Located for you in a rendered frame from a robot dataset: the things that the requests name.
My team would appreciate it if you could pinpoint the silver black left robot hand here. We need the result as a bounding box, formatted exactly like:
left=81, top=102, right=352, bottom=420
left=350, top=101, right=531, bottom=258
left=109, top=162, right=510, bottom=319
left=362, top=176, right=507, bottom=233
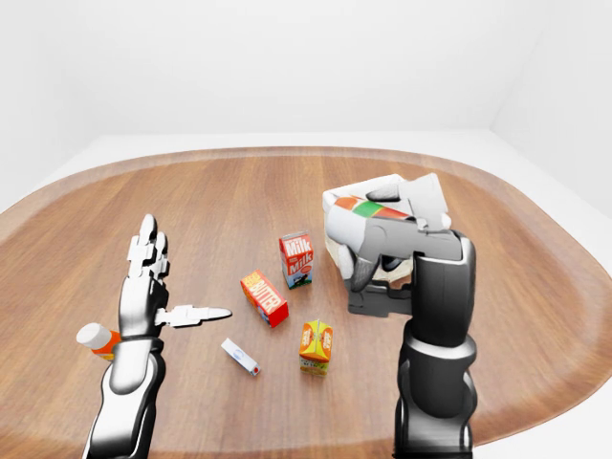
left=117, top=213, right=234, bottom=343

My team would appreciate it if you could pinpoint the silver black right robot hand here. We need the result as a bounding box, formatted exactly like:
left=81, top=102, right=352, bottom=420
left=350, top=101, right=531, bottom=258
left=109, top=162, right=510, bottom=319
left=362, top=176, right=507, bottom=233
left=343, top=215, right=464, bottom=318

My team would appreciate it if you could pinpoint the tin with orange green print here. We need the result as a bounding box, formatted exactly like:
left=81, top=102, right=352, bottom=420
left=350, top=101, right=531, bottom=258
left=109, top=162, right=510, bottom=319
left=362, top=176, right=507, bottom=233
left=333, top=194, right=417, bottom=222

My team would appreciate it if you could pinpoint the orange bottle with white cap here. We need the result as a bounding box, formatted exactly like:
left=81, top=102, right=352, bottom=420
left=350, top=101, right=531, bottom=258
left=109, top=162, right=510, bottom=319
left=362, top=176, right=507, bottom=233
left=75, top=322, right=123, bottom=362

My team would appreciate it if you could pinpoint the small white flat box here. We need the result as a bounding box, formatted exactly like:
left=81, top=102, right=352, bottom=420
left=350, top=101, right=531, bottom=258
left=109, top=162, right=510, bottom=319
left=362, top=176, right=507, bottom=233
left=220, top=338, right=262, bottom=378

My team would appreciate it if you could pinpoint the red white milk carton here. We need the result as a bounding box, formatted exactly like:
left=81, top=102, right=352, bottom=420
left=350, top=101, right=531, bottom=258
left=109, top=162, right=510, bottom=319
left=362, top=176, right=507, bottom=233
left=278, top=230, right=315, bottom=291

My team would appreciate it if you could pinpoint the orange red butter box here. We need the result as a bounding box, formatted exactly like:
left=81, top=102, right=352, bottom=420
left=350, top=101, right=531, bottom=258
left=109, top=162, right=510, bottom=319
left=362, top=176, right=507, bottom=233
left=239, top=268, right=290, bottom=329

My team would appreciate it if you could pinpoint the orange yellow juice carton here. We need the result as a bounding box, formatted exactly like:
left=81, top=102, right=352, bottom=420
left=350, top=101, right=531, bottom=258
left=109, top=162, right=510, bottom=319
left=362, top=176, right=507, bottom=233
left=298, top=318, right=335, bottom=378

